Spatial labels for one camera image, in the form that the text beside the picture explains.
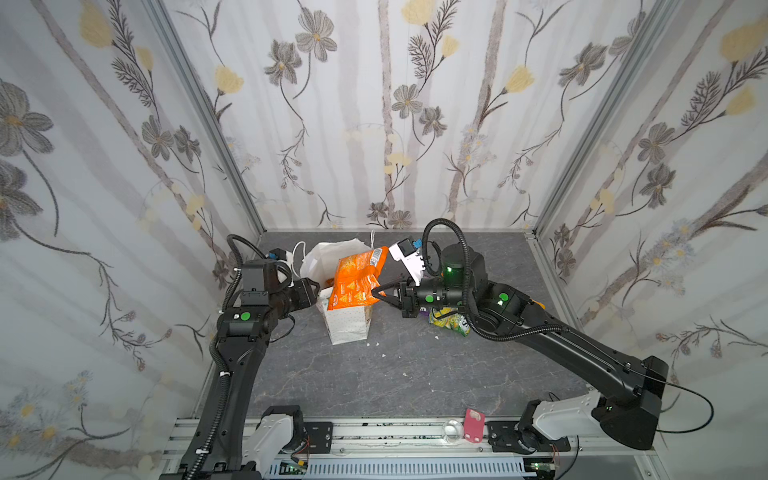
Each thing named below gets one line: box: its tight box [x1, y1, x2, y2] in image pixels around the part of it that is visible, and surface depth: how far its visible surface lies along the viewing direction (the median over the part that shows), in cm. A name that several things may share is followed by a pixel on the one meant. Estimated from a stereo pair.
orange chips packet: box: [327, 246, 388, 311], surface depth 64 cm
